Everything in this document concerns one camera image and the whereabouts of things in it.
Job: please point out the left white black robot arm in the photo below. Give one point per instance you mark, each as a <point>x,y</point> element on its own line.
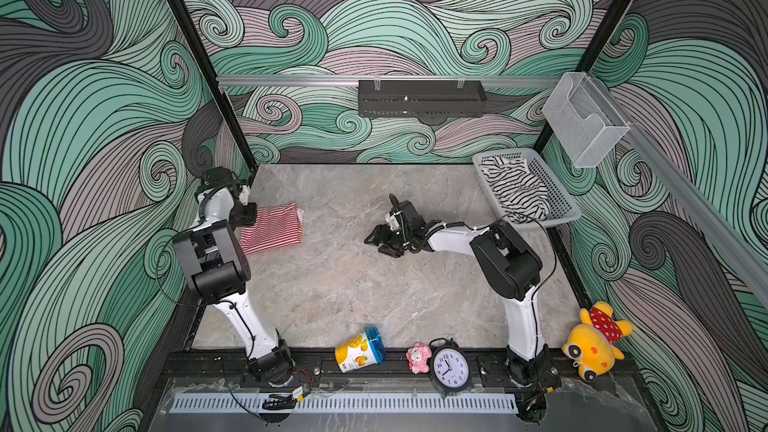
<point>217,271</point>

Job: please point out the black metal wall shelf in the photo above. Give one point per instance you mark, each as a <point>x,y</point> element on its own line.
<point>423,99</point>

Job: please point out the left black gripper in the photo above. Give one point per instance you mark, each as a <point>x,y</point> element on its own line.
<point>249,217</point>

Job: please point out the white slotted cable duct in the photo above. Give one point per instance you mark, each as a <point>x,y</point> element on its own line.
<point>492,403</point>

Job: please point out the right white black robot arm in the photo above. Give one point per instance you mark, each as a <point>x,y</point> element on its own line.
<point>509,264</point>

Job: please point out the yellow plush toy red shirt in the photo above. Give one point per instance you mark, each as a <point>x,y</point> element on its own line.
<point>591,344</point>

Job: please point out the aluminium right wall rail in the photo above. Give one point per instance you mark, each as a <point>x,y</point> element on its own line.
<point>656,136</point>

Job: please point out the yellow blue snack cup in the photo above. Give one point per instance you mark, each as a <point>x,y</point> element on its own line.
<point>363,350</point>

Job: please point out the red white striped tank top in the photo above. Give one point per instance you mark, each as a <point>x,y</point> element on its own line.
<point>276,227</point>

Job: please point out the clear plastic wall bin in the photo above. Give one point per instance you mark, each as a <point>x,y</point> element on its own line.
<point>585,118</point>

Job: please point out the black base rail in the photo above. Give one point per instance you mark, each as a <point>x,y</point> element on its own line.
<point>490,367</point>

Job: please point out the pink plush toy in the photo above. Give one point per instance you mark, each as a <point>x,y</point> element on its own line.
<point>418,357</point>

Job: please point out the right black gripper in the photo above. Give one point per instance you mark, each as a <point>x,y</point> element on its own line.
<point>380,236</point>

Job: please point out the black alarm clock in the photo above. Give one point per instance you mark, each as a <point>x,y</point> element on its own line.
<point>449,372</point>

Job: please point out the black white zebra tank top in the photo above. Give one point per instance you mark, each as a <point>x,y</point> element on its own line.
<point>522,195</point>

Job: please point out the aluminium back wall rail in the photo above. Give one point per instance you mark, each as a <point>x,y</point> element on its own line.
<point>307,80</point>

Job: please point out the aluminium wall rail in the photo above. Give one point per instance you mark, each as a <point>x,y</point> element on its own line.
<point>307,80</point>
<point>656,136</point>

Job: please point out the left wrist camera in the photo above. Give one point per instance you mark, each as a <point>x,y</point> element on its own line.
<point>244,194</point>

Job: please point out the grey plastic laundry basket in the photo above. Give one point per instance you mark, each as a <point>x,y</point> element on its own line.
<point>564,208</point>

